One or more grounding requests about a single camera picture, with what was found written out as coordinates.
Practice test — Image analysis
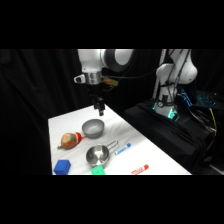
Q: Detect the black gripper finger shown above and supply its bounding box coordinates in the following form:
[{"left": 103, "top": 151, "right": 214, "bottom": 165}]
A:
[
  {"left": 93, "top": 99, "right": 101, "bottom": 116},
  {"left": 99, "top": 99, "right": 106, "bottom": 117}
]

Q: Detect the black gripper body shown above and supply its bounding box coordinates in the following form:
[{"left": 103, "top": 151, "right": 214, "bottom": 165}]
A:
[{"left": 86, "top": 83, "right": 105, "bottom": 102}]

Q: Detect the blue pen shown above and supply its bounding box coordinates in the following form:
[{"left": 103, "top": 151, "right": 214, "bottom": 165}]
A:
[{"left": 114, "top": 143, "right": 132, "bottom": 156}]

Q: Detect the red pen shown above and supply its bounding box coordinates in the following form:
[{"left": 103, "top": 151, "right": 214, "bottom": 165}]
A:
[{"left": 130, "top": 164, "right": 150, "bottom": 176}]

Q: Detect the grey bowl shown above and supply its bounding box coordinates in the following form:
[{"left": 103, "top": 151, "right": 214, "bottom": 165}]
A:
[{"left": 81, "top": 118, "right": 106, "bottom": 139}]

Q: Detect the brown plush toy red cap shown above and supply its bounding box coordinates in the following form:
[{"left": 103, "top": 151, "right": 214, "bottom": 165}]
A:
[{"left": 57, "top": 131, "right": 83, "bottom": 150}]

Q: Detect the black curtain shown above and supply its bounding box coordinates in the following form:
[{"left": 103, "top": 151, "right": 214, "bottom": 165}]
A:
[{"left": 0, "top": 49, "right": 224, "bottom": 176}]

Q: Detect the green block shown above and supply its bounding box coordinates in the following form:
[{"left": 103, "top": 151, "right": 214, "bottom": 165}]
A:
[{"left": 90, "top": 165, "right": 107, "bottom": 176}]

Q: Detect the blue block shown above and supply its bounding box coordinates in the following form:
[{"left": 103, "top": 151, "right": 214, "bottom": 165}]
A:
[{"left": 53, "top": 159, "right": 73, "bottom": 176}]

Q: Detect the black covered robot stand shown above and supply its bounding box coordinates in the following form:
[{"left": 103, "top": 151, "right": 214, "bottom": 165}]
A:
[{"left": 123, "top": 99, "right": 216, "bottom": 175}]

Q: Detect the green base light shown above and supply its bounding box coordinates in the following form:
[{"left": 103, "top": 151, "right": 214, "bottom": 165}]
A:
[{"left": 167, "top": 109, "right": 180, "bottom": 122}]

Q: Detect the cyan lit keyboard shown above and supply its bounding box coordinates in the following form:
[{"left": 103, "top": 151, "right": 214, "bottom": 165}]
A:
[{"left": 194, "top": 90, "right": 224, "bottom": 109}]

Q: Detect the steel pot with handle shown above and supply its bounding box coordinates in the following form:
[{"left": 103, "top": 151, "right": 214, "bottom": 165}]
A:
[{"left": 85, "top": 140, "right": 120, "bottom": 168}]

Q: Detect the yellow cable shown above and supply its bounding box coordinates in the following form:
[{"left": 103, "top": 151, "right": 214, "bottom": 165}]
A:
[{"left": 207, "top": 108, "right": 219, "bottom": 137}]

